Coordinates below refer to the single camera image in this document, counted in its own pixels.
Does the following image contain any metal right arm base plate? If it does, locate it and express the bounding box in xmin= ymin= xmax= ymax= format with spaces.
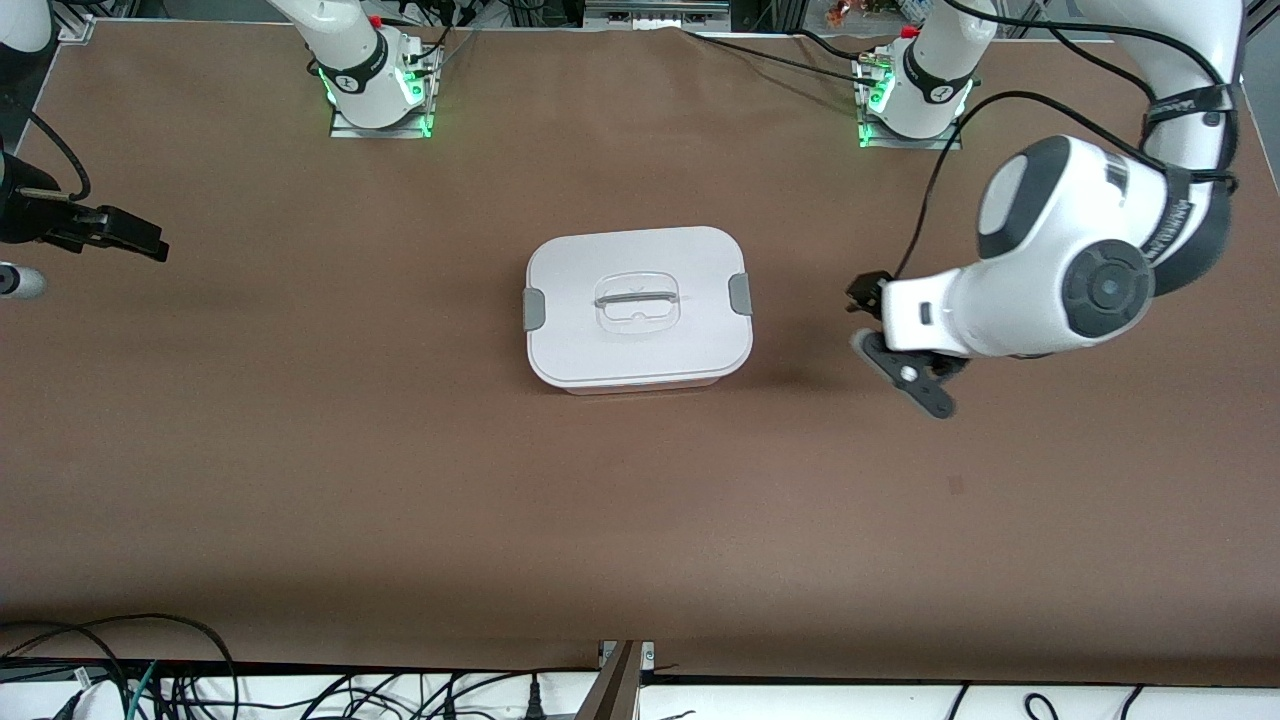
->
xmin=330 ymin=45 xmax=436 ymax=139

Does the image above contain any black looping cable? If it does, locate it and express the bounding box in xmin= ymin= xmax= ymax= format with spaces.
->
xmin=0 ymin=613 xmax=239 ymax=720

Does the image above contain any long black table cable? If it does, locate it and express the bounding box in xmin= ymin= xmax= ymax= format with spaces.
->
xmin=685 ymin=28 xmax=879 ymax=89

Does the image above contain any green cable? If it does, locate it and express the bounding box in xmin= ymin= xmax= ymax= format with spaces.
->
xmin=125 ymin=660 xmax=161 ymax=720

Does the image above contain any aluminium profile post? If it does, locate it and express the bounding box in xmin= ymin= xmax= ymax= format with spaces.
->
xmin=575 ymin=640 xmax=656 ymax=720

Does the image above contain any short black table cable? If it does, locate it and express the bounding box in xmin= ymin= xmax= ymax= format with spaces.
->
xmin=795 ymin=28 xmax=891 ymax=63

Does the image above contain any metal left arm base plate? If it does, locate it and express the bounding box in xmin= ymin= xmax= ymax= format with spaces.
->
xmin=857 ymin=50 xmax=963 ymax=151

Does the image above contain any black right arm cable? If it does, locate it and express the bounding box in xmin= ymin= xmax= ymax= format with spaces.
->
xmin=25 ymin=108 xmax=93 ymax=201

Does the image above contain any white plastic box lid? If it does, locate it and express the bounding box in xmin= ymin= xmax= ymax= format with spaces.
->
xmin=523 ymin=226 xmax=754 ymax=389

